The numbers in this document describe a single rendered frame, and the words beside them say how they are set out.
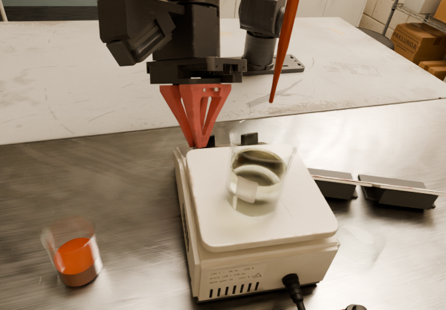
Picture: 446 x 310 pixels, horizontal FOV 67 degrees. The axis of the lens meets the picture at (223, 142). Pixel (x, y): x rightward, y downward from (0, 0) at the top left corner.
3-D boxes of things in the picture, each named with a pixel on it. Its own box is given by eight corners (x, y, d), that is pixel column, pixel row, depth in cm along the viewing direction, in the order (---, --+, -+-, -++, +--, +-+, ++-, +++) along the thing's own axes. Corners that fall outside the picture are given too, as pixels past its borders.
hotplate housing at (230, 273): (172, 162, 46) (172, 113, 41) (263, 156, 49) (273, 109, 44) (196, 334, 29) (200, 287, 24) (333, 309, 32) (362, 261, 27)
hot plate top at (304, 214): (184, 155, 35) (184, 148, 35) (291, 147, 38) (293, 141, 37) (202, 255, 26) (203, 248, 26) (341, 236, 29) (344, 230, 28)
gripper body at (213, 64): (210, 76, 33) (209, -5, 32) (145, 77, 39) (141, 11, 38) (249, 76, 38) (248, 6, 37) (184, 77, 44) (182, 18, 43)
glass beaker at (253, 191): (285, 228, 28) (309, 155, 23) (222, 226, 28) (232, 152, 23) (274, 177, 33) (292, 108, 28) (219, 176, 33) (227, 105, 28)
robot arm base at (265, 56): (315, 35, 67) (298, 23, 72) (219, 38, 61) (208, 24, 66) (305, 72, 72) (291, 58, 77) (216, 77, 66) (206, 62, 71)
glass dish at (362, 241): (340, 267, 35) (346, 255, 34) (322, 225, 40) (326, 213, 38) (387, 264, 36) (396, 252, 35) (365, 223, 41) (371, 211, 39)
